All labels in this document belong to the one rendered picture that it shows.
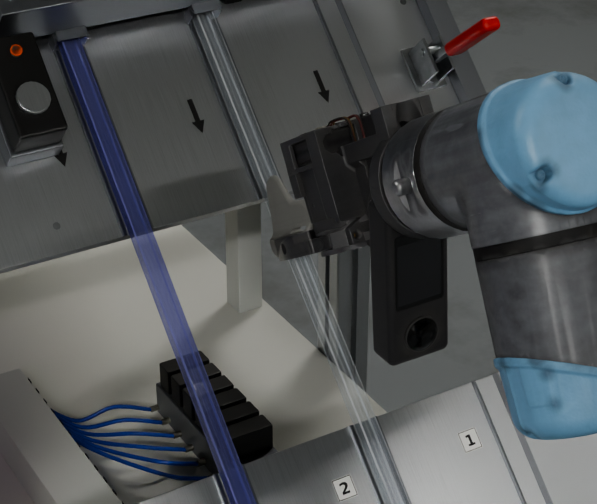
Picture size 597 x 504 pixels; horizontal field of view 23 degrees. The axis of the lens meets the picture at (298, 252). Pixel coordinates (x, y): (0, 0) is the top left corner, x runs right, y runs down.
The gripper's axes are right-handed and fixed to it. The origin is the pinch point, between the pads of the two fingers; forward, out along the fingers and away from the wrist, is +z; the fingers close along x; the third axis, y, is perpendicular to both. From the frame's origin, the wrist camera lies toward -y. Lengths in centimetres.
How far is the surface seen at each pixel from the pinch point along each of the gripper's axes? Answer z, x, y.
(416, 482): -3.4, -2.3, -18.7
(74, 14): 1.8, 11.1, 20.3
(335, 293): 37.0, -21.0, -6.3
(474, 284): 148, -109, -20
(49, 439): 36.5, 12.0, -11.3
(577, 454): -3.9, -16.1, -21.1
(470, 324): 139, -99, -26
